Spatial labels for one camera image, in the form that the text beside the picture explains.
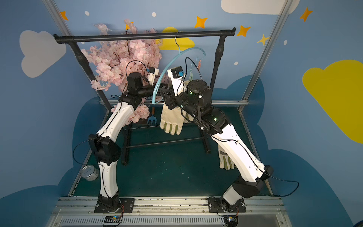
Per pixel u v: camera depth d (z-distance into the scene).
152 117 1.15
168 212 0.74
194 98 0.40
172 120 0.78
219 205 0.65
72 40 0.48
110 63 0.65
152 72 0.70
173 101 0.49
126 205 0.74
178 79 0.45
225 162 0.90
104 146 0.52
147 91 0.70
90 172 0.80
